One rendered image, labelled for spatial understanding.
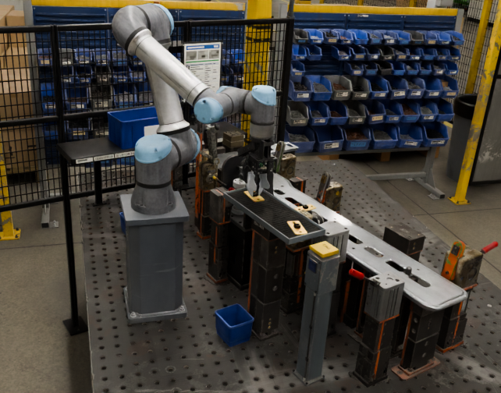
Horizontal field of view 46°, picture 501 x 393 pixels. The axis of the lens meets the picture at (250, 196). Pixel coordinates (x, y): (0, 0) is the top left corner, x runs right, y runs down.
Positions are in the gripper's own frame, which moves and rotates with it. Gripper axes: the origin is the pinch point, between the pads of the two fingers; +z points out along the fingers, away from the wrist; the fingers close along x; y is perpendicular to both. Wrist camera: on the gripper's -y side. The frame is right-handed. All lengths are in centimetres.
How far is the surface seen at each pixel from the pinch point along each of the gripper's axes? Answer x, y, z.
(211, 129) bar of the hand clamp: 9, -57, -3
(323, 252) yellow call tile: 1.0, 40.2, 1.9
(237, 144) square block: 36, -85, 16
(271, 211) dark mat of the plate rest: -0.2, 12.2, 1.9
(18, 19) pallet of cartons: -10, -486, 16
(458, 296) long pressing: 42, 54, 18
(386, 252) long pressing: 38.8, 24.8, 17.9
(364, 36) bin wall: 191, -197, -13
